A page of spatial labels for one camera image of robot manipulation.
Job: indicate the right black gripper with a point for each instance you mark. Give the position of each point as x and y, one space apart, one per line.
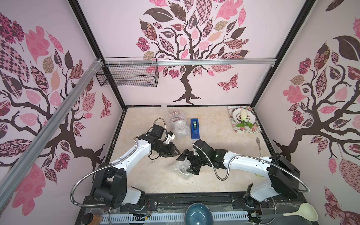
191 157

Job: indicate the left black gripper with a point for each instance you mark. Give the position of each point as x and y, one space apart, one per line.
171 152

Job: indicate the blue tape dispenser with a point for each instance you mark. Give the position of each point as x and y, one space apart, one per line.
195 133

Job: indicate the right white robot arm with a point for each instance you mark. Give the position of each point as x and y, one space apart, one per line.
281 177

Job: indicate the left metal flex conduit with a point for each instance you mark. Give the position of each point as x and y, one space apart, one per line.
78 182

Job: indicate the white decorated plate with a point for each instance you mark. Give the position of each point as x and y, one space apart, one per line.
251 115

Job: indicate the floral placemat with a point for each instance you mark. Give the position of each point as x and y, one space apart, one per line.
254 130

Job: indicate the metal fork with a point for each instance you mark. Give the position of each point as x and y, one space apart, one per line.
259 146

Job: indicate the white green toy vegetable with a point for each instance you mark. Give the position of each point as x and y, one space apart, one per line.
243 120

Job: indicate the blue ceramic bowl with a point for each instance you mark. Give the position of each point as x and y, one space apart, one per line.
198 214

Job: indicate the brown jar black lid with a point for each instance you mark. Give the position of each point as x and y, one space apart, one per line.
91 219

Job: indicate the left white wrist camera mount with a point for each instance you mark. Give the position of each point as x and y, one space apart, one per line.
169 138

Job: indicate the white slotted cable duct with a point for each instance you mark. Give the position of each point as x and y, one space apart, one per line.
178 218

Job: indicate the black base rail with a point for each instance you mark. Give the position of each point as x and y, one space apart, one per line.
158 201

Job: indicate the black wire basket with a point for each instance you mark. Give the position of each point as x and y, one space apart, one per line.
129 72

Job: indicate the rear aluminium frame bar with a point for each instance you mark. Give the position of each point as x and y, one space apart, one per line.
245 61

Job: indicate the aluminium frame bar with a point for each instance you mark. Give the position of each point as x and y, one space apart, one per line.
16 174
245 61

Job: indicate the cream ladle grey handle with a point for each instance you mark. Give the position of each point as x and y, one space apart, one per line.
306 211

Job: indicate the left aluminium frame bar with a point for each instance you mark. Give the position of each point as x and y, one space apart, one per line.
16 174

